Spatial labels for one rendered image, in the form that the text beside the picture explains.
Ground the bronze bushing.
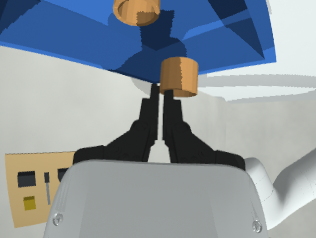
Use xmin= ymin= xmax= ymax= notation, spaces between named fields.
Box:
xmin=160 ymin=57 xmax=198 ymax=97
xmin=113 ymin=0 xmax=160 ymax=26

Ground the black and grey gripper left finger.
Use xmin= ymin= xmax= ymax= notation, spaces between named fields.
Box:
xmin=72 ymin=84 xmax=160 ymax=165

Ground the blue open crate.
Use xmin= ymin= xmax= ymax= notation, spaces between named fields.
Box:
xmin=0 ymin=0 xmax=277 ymax=84

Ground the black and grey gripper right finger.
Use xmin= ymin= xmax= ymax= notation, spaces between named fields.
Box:
xmin=162 ymin=90 xmax=246 ymax=171

